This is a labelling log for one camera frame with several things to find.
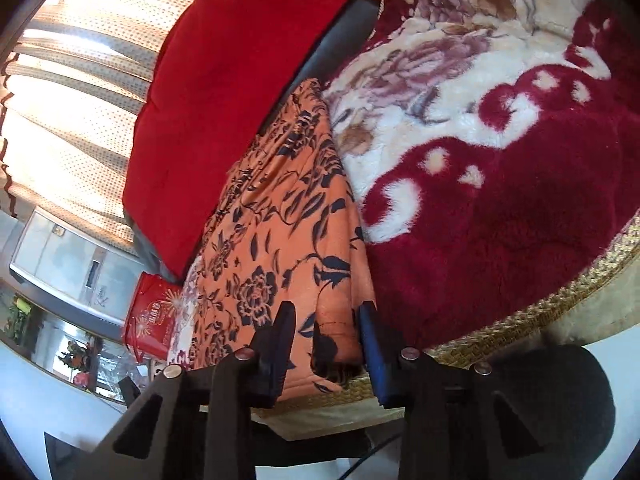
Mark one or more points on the red fleece cushion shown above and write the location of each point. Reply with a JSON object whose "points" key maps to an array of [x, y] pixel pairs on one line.
{"points": [[225, 85]]}

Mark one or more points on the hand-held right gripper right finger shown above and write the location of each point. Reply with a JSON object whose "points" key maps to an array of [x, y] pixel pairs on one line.
{"points": [[376, 360]]}

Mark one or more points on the yellow green plant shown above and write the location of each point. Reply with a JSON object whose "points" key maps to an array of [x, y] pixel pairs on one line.
{"points": [[17, 317]]}

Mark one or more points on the small black box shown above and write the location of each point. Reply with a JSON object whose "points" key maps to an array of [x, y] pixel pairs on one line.
{"points": [[129, 391]]}

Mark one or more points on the red gift box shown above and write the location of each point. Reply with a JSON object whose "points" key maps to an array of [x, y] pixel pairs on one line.
{"points": [[150, 315]]}

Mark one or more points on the cream dotted curtain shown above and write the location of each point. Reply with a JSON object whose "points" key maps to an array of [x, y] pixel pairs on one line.
{"points": [[75, 85]]}

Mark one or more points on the white cabinet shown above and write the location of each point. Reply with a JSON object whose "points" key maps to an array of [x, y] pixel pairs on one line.
{"points": [[55, 250]]}

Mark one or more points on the orange floral garment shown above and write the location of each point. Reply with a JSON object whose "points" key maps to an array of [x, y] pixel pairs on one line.
{"points": [[280, 200]]}

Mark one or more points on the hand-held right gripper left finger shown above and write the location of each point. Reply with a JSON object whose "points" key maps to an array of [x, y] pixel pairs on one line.
{"points": [[275, 360]]}

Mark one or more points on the artificial flower bunch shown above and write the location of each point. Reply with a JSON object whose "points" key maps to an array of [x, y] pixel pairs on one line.
{"points": [[77, 360]]}

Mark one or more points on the red cream floral plush blanket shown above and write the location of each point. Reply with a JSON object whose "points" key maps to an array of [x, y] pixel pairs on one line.
{"points": [[500, 210]]}

